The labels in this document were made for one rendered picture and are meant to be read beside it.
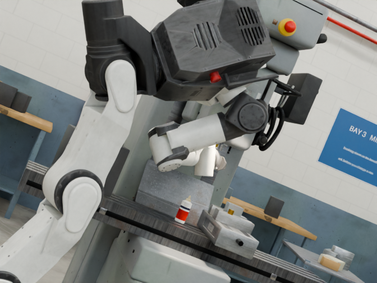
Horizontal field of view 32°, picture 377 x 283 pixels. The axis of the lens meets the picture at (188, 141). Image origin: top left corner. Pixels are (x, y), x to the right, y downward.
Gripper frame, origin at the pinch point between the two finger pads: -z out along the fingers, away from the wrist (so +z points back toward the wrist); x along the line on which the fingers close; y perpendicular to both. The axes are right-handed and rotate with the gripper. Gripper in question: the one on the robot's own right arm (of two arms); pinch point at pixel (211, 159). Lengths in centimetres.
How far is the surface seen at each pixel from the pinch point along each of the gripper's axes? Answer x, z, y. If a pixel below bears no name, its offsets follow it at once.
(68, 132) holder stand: 49, 20, 11
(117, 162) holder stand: 29.5, 15.2, 14.2
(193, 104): 15.9, -7.5, -17.4
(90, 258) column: 34, -27, 60
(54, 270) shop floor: 96, -215, 121
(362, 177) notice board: -111, -493, -44
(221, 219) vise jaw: -12.5, 4.0, 18.7
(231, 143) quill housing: -5.3, 7.0, -8.6
